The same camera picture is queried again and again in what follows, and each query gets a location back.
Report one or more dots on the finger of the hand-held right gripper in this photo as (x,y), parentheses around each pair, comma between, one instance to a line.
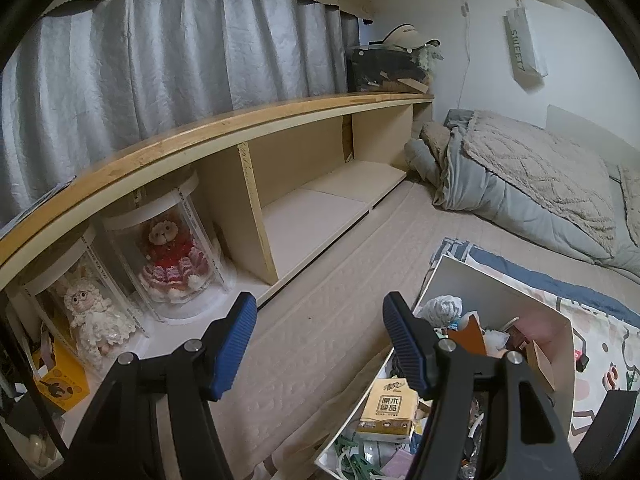
(610,420)

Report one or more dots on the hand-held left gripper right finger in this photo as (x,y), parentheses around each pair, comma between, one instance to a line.
(407,345)

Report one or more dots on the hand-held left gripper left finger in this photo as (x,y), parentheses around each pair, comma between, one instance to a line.
(232,345)

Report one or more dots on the white storage box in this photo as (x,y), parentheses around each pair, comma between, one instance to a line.
(500,290)

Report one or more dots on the white crumpled bag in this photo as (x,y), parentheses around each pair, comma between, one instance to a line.
(442,307)

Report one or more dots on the red foil packet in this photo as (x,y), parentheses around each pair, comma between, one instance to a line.
(583,364)

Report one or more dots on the tan tissue packet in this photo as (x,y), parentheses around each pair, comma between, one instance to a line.
(390,410)

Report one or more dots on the tan brown box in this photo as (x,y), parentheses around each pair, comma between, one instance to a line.
(542,365)

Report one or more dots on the clear plastic bag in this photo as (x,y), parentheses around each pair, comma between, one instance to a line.
(495,337)

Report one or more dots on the clear cylinder display case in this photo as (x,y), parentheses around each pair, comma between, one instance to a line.
(210,260)
(50,280)

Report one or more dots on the printed cartoon blanket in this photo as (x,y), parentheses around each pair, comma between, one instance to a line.
(600,320)

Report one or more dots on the red dress doll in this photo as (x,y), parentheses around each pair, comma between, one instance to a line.
(167,250)

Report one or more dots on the pink small pad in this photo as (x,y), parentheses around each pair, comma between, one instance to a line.
(395,462)

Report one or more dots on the green plastic clip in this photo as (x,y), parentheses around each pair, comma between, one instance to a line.
(350,452)

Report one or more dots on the white dress doll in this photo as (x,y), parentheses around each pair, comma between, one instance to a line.
(92,320)

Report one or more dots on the grey quilt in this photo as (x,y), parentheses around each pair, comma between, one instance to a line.
(500,205)

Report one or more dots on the yellow printed box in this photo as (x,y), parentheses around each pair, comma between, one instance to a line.
(60,380)

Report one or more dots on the beige knitted throw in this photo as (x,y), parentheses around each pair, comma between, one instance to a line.
(631,200)
(540,170)

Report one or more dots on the wooden shelf unit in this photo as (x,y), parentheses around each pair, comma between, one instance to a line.
(250,125)

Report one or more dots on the cream plastic object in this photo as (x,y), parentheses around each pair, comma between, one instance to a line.
(35,452)

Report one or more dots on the wooden slat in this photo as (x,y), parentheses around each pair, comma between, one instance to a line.
(407,82)

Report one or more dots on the black bag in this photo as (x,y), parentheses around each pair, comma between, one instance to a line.
(385,67)

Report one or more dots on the white headboard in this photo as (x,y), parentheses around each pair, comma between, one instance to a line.
(585,125)

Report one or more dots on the green plush toy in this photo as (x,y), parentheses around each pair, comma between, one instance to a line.
(431,57)

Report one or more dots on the grey curtain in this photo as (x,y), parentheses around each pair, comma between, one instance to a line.
(150,60)

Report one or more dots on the white visor cap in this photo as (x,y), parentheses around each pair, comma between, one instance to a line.
(405,35)

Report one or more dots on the white hanging bag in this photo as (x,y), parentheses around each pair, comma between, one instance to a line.
(525,45)

